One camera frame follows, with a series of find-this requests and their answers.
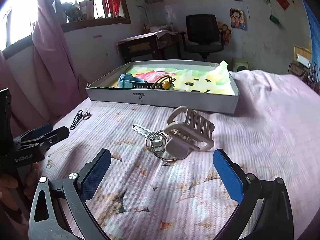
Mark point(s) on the brown hair tie yellow bead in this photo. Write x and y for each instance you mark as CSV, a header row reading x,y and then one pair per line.
x,y
165,83

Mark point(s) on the pink floral bed sheet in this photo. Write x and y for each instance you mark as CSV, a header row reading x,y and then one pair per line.
x,y
274,132

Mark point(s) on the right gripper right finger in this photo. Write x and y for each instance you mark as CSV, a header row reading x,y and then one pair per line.
x,y
275,220

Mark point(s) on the blue dotted wardrobe curtain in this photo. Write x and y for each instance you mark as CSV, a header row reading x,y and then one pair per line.
x,y
314,27

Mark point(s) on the flat white cardboard box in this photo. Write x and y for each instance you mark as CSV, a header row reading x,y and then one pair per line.
x,y
101,90

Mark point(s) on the dark wooden desk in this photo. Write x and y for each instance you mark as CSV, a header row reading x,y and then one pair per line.
x,y
154,44

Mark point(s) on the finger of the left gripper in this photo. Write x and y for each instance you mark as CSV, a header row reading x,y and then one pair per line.
x,y
34,133
45,141

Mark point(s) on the green hanging pouch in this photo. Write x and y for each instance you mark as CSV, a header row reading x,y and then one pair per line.
x,y
274,20

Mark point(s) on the light blue smart watch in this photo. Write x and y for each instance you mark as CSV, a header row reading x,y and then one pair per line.
x,y
127,81

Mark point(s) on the wooden cabinet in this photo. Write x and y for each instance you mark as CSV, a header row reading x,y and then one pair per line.
x,y
302,55

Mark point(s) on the red paper square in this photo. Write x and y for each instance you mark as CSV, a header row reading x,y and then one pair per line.
x,y
283,3

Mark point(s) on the black office chair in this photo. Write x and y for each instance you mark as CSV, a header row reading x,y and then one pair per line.
x,y
203,36

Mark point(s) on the cartoon boy poster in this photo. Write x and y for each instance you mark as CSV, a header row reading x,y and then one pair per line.
x,y
237,17

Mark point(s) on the person's left hand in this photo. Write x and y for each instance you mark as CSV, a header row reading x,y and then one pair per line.
x,y
8,182

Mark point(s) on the green plastic stool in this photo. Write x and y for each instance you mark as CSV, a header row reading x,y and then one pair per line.
x,y
239,64

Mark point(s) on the orange cartoon poster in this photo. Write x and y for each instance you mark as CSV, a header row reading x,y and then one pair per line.
x,y
225,33

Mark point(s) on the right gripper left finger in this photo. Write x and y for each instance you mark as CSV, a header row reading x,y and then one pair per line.
x,y
47,218

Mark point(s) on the black white braided keychain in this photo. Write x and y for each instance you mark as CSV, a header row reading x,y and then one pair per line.
x,y
81,115

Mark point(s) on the white key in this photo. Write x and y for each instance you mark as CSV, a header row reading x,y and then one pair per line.
x,y
160,142

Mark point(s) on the dark mesh basket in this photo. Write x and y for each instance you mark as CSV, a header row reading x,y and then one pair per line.
x,y
299,70

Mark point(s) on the beige plastic hair claw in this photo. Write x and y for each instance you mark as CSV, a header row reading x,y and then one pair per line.
x,y
189,131

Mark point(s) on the colourful paper box liner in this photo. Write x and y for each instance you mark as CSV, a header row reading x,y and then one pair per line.
x,y
215,81

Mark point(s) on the pink window curtain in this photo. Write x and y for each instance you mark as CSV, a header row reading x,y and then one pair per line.
x,y
61,87

